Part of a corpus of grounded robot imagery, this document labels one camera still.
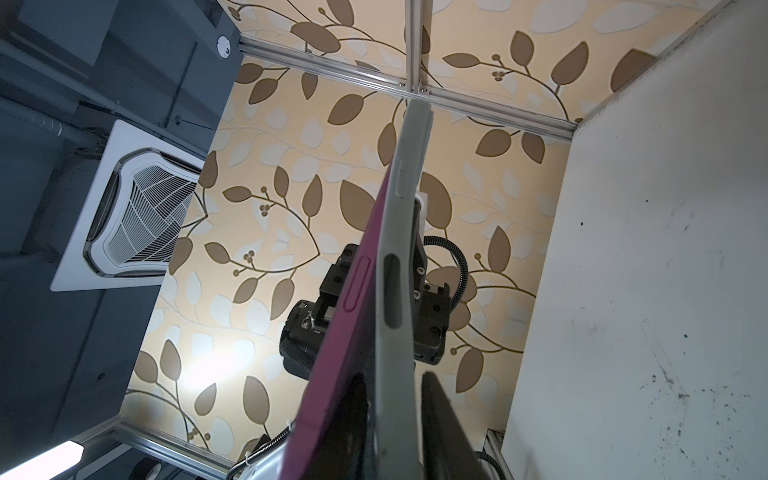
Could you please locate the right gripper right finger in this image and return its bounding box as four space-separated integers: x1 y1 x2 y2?
421 372 487 480

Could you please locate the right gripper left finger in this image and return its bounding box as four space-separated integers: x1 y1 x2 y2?
305 374 369 480

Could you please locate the phone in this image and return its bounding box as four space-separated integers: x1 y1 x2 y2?
279 100 433 479

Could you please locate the ceiling air conditioner vent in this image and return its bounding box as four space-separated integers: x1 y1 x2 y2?
50 120 204 292

